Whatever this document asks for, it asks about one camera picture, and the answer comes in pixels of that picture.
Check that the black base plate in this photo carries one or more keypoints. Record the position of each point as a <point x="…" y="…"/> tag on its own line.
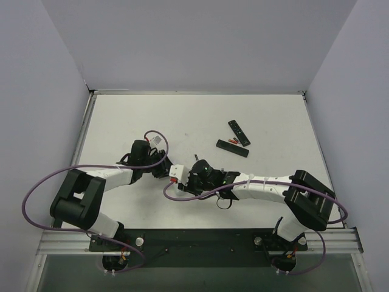
<point x="197" y="248"/>

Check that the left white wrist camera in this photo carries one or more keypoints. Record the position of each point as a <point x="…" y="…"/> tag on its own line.
<point x="155" y="141"/>

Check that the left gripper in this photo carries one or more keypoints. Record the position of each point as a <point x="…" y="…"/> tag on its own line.
<point x="161" y="167"/>

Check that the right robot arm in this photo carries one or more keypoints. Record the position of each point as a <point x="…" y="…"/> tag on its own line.
<point x="309" y="201"/>

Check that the aluminium front rail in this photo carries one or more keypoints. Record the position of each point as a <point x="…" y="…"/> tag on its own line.
<point x="338" y="241"/>

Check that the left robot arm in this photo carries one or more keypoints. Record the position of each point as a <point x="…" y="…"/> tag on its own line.
<point x="79" y="198"/>

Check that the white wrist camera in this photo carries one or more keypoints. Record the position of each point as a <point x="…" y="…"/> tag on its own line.
<point x="179" y="173"/>
<point x="155" y="141"/>

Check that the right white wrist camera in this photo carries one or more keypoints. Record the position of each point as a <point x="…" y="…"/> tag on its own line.
<point x="179" y="173"/>

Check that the wide black remote control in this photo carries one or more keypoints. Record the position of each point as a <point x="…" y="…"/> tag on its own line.
<point x="232" y="148"/>

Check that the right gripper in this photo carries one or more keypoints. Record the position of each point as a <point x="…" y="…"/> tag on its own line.
<point x="188" y="184"/>

